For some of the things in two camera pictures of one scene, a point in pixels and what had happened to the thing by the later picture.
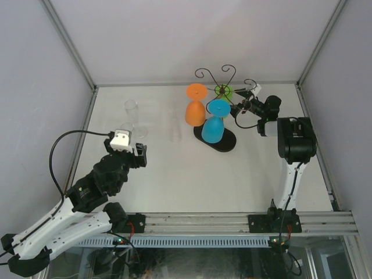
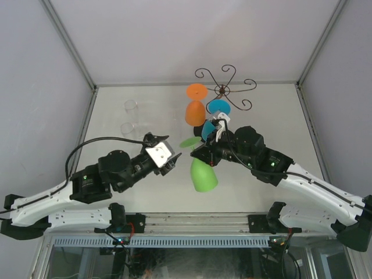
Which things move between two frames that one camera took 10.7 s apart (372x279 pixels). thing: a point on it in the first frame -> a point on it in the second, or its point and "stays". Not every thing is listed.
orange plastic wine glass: (195, 113) stays
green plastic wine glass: (224, 92) -> (203, 174)
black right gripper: (234, 108) -> (208, 153)
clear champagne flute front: (127, 125) stays
